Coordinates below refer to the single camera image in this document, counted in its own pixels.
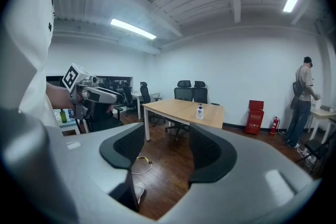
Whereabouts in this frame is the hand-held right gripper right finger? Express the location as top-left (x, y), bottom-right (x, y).
top-left (159, 123), bottom-right (324, 224)

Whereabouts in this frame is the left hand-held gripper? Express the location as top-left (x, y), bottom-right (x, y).
top-left (61, 62), bottom-right (124, 121)

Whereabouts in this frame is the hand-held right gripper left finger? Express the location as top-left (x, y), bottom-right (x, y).
top-left (0, 106), bottom-right (146, 224)

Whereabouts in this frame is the white pump bottle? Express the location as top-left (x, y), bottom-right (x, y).
top-left (195, 103), bottom-right (205, 121)

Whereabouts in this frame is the person's left forearm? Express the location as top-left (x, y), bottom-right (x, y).
top-left (45, 82), bottom-right (76, 111)

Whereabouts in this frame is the black office chair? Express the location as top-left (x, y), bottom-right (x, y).
top-left (88, 101), bottom-right (124, 132)
top-left (193, 80), bottom-right (221, 106)
top-left (173, 80), bottom-right (194, 102)
top-left (139, 81), bottom-right (162, 103)
top-left (122, 83), bottom-right (138, 116)

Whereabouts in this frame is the white partition desk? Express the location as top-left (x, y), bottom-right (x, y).
top-left (53, 108), bottom-right (90, 136)

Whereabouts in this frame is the white power strip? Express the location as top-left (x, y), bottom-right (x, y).
top-left (297, 148), bottom-right (313, 160)

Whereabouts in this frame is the red fire extinguisher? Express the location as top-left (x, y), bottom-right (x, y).
top-left (269, 115), bottom-right (281, 136)

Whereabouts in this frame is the red cabinet box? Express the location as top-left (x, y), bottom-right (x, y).
top-left (244, 100), bottom-right (265, 135)

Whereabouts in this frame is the wooden table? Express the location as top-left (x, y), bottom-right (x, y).
top-left (141, 98), bottom-right (226, 142)

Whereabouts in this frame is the person's white shoe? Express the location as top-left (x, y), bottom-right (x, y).
top-left (134, 182), bottom-right (146, 203)

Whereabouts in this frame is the black folding chair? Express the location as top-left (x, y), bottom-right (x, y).
top-left (296, 129), bottom-right (336, 174)

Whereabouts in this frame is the person's white shirt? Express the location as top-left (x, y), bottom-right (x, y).
top-left (0, 0), bottom-right (57, 128)

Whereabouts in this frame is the thin white cable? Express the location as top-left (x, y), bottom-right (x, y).
top-left (130, 162), bottom-right (153, 175)

